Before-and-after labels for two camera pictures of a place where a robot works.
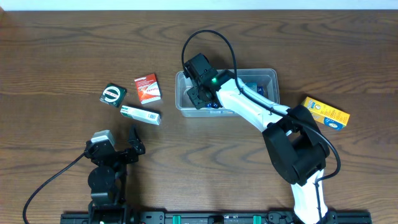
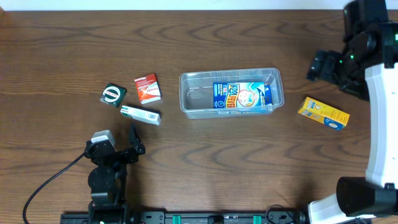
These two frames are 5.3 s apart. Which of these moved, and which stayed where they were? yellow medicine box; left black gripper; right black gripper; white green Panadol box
Moved: right black gripper
Stayed: yellow medicine box; white green Panadol box; left black gripper
